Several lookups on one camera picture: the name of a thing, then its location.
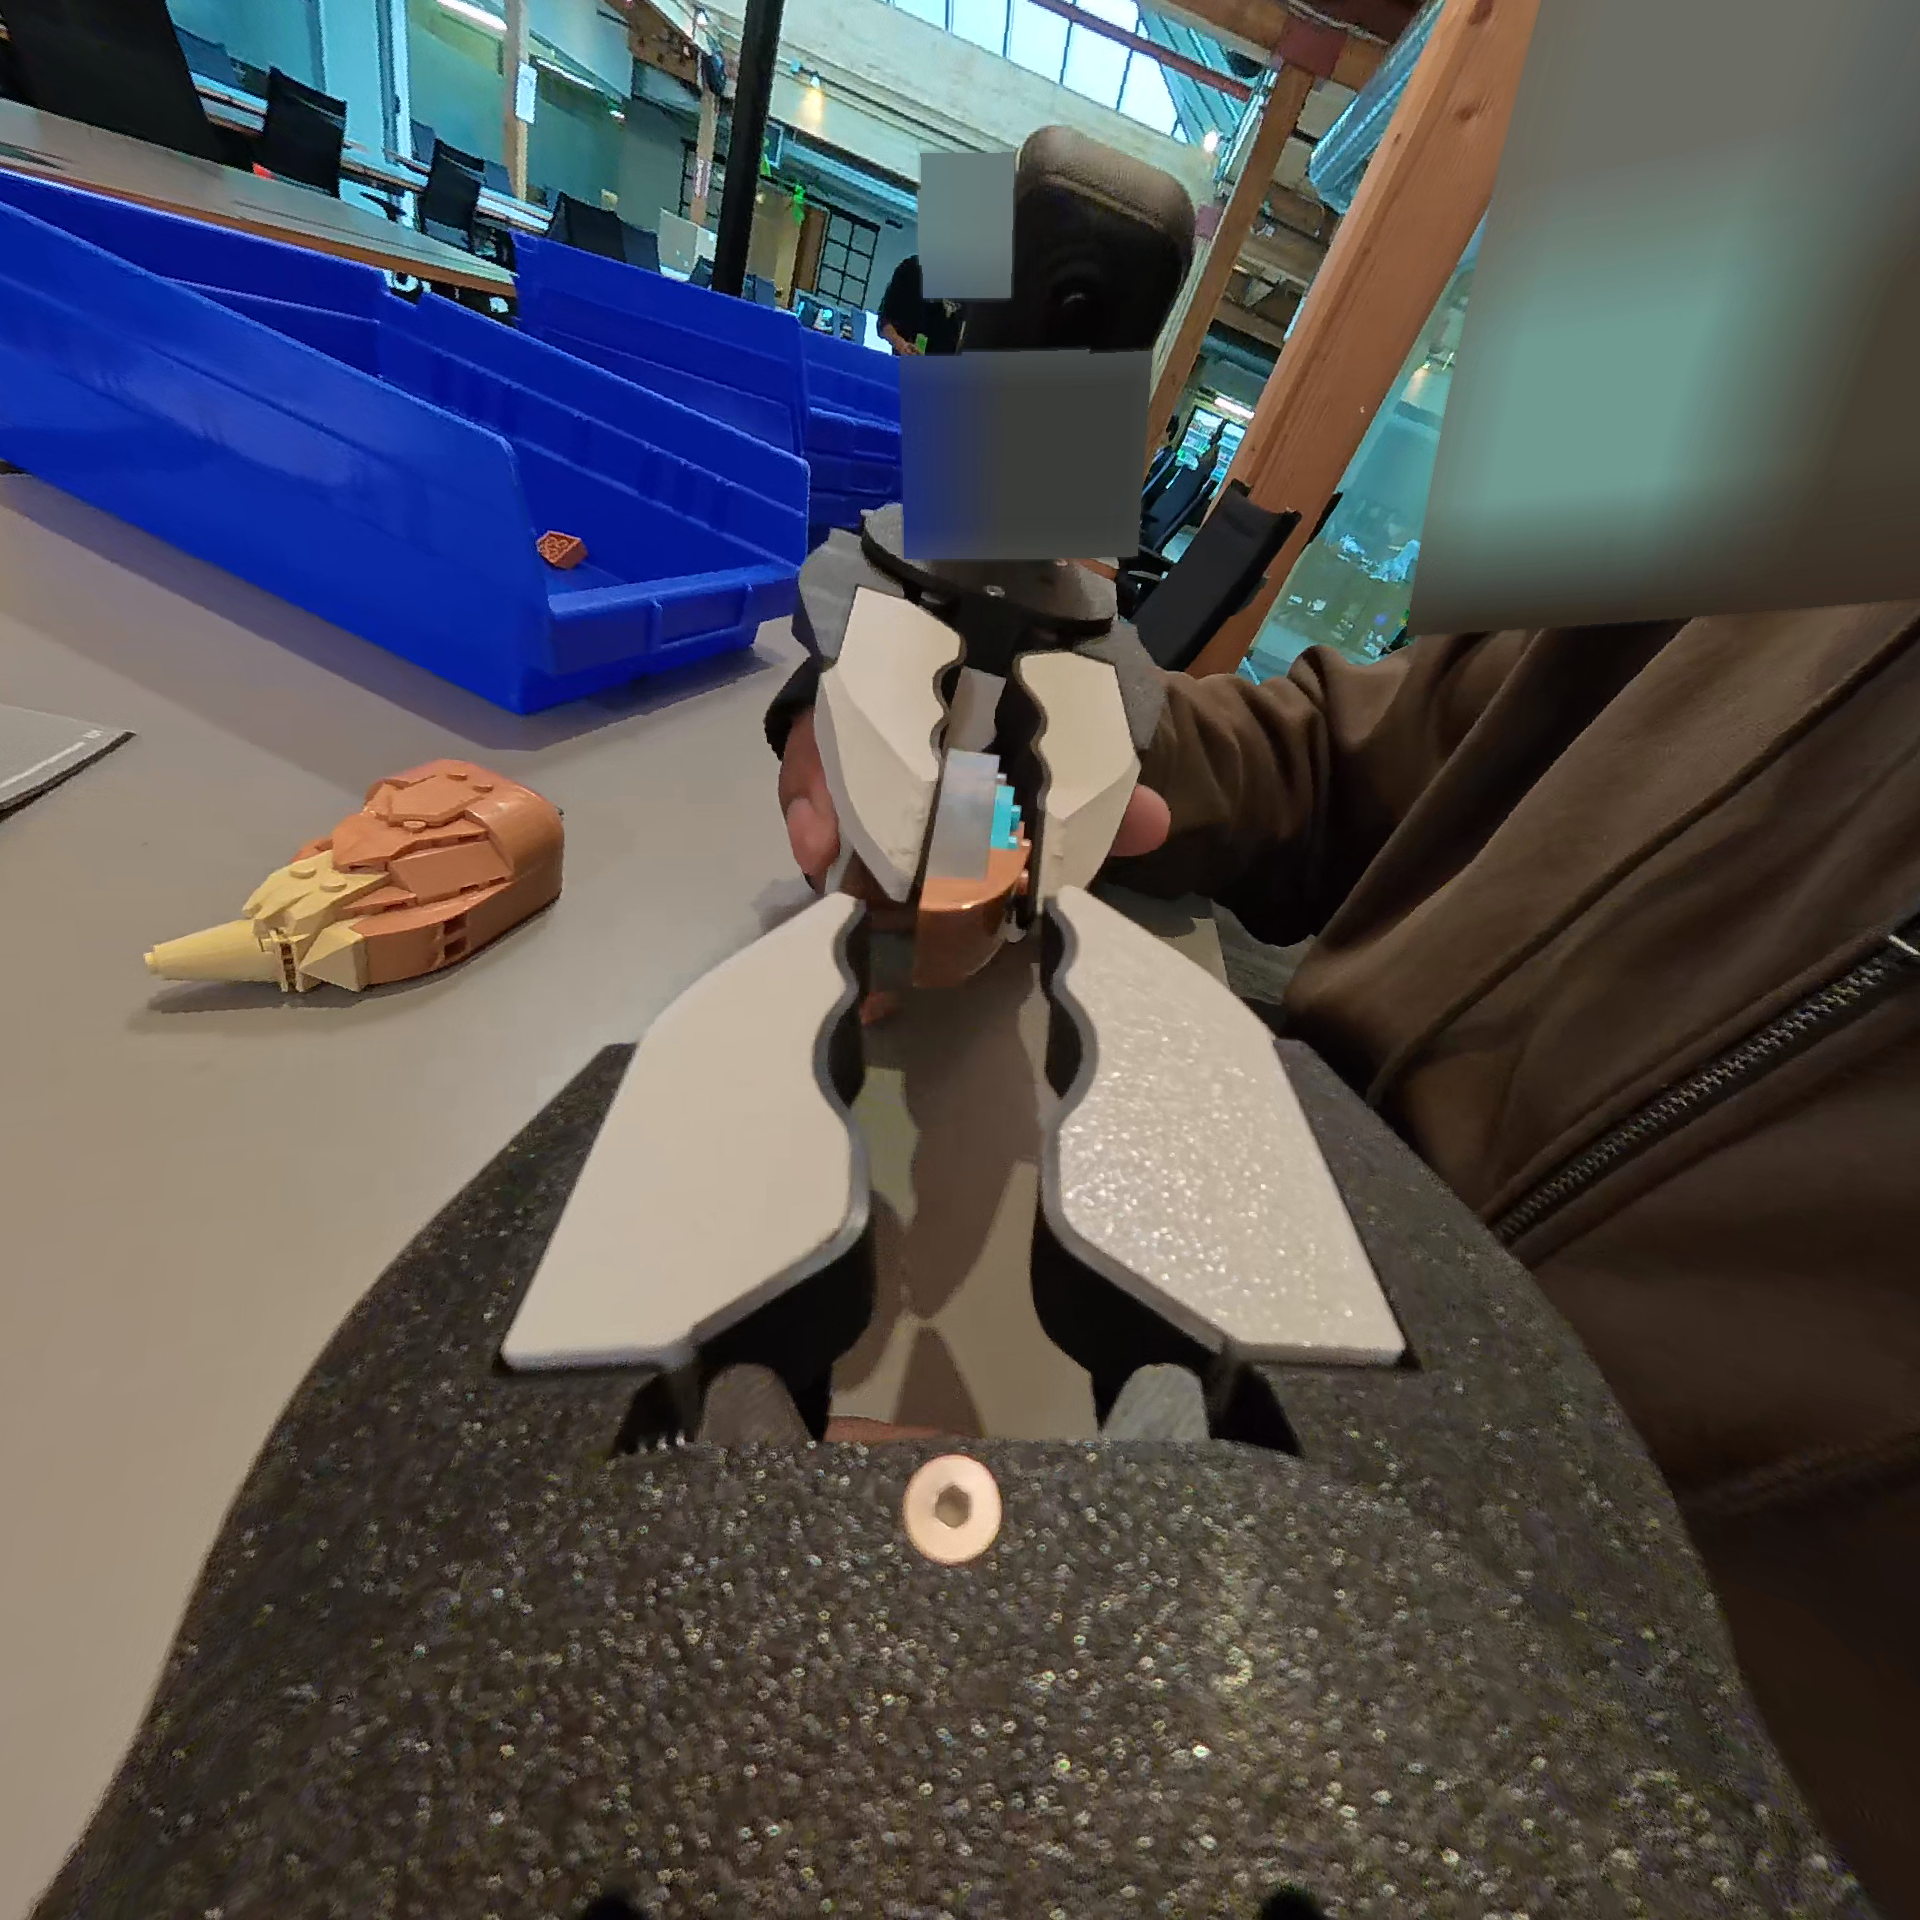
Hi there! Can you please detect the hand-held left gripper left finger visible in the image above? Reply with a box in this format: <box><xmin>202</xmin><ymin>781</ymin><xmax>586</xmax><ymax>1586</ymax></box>
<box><xmin>498</xmin><ymin>896</ymin><xmax>876</xmax><ymax>1373</ymax></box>

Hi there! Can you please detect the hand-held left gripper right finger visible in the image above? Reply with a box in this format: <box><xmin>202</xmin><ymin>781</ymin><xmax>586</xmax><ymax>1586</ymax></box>
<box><xmin>1035</xmin><ymin>884</ymin><xmax>1408</xmax><ymax>1370</ymax></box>

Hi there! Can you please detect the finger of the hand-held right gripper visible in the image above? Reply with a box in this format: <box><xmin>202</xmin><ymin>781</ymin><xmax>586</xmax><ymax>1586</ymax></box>
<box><xmin>1012</xmin><ymin>652</ymin><xmax>1146</xmax><ymax>902</ymax></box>
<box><xmin>814</xmin><ymin>586</ymin><xmax>970</xmax><ymax>905</ymax></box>

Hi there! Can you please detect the small brown blue brick assembly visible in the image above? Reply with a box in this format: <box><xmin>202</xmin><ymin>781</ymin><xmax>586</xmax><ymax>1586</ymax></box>
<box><xmin>833</xmin><ymin>750</ymin><xmax>1041</xmax><ymax>993</ymax></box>

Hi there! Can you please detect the brown tan brick model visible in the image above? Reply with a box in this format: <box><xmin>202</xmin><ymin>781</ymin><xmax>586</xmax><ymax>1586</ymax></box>
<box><xmin>145</xmin><ymin>760</ymin><xmax>569</xmax><ymax>996</ymax></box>

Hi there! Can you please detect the blue plastic bin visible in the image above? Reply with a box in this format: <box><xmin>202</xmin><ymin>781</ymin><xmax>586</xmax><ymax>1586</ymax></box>
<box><xmin>800</xmin><ymin>328</ymin><xmax>905</xmax><ymax>540</ymax></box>
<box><xmin>510</xmin><ymin>230</ymin><xmax>817</xmax><ymax>459</ymax></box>
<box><xmin>0</xmin><ymin>166</ymin><xmax>811</xmax><ymax>718</ymax></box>

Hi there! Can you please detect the person's right forearm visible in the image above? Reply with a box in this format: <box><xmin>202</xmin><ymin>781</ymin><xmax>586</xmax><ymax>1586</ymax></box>
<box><xmin>1131</xmin><ymin>642</ymin><xmax>1502</xmax><ymax>952</ymax></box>

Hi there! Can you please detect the grey desk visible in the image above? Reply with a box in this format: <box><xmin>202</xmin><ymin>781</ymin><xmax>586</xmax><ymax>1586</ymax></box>
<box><xmin>0</xmin><ymin>470</ymin><xmax>1308</xmax><ymax>1920</ymax></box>

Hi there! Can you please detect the person's right hand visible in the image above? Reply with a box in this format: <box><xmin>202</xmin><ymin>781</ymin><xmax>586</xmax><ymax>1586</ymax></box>
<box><xmin>775</xmin><ymin>732</ymin><xmax>1175</xmax><ymax>1029</ymax></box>

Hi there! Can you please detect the black office chair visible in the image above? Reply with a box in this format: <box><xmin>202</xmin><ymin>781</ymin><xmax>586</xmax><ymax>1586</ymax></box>
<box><xmin>1124</xmin><ymin>477</ymin><xmax>1347</xmax><ymax>672</ymax></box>

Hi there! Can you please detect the wooden beam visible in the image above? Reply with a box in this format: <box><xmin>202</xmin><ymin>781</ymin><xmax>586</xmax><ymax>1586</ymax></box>
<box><xmin>1184</xmin><ymin>0</ymin><xmax>1546</xmax><ymax>676</ymax></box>

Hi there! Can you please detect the black tripod stand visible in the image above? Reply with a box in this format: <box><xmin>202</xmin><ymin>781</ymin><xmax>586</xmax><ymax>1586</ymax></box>
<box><xmin>710</xmin><ymin>0</ymin><xmax>788</xmax><ymax>297</ymax></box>

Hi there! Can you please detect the group of black office chairs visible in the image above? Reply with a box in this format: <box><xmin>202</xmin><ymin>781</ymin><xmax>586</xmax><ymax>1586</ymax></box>
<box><xmin>248</xmin><ymin>64</ymin><xmax>666</xmax><ymax>275</ymax></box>

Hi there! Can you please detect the grey instruction booklet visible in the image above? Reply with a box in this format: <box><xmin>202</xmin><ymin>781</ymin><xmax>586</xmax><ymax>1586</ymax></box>
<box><xmin>0</xmin><ymin>702</ymin><xmax>137</xmax><ymax>816</ymax></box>

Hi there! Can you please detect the brown wooden table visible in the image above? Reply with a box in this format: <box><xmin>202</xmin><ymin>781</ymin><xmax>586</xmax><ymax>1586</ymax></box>
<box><xmin>0</xmin><ymin>96</ymin><xmax>520</xmax><ymax>297</ymax></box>

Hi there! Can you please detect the wooden post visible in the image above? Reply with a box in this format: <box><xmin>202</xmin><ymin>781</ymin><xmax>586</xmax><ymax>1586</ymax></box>
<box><xmin>1147</xmin><ymin>59</ymin><xmax>1327</xmax><ymax>452</ymax></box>

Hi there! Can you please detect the silver air duct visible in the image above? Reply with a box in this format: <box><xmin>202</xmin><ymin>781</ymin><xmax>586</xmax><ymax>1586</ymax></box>
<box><xmin>1310</xmin><ymin>58</ymin><xmax>1432</xmax><ymax>216</ymax></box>

